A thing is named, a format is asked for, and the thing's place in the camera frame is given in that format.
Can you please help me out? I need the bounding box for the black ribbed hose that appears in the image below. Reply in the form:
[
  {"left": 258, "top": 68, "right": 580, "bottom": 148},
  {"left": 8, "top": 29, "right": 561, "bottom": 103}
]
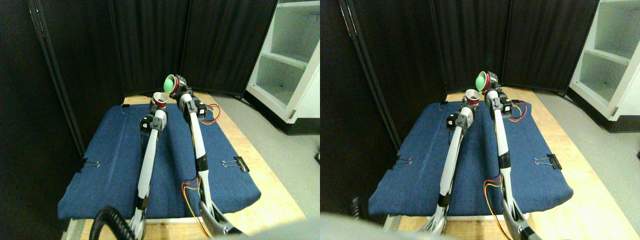
[
  {"left": 349, "top": 196, "right": 369, "bottom": 219},
  {"left": 90, "top": 206, "right": 134, "bottom": 240}
]

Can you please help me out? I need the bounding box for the curtain stand pole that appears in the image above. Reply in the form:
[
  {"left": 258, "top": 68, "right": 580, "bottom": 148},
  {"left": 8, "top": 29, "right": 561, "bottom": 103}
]
[
  {"left": 340, "top": 0, "right": 402, "bottom": 151},
  {"left": 29, "top": 0, "right": 86, "bottom": 157}
]

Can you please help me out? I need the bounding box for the red wire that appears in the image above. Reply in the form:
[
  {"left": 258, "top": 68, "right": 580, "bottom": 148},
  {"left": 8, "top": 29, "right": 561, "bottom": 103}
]
[
  {"left": 202, "top": 103, "right": 221, "bottom": 124},
  {"left": 509, "top": 101, "right": 529, "bottom": 122}
]

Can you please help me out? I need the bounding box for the dark blue cloth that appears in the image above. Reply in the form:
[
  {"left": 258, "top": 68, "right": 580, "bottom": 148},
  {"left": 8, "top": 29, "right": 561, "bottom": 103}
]
[
  {"left": 369, "top": 100, "right": 574, "bottom": 217},
  {"left": 57, "top": 102, "right": 262, "bottom": 221}
]

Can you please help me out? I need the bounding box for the white shelf unit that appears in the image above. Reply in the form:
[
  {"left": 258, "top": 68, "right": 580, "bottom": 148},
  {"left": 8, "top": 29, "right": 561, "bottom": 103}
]
[
  {"left": 245, "top": 0, "right": 320, "bottom": 125},
  {"left": 568, "top": 0, "right": 640, "bottom": 122}
]

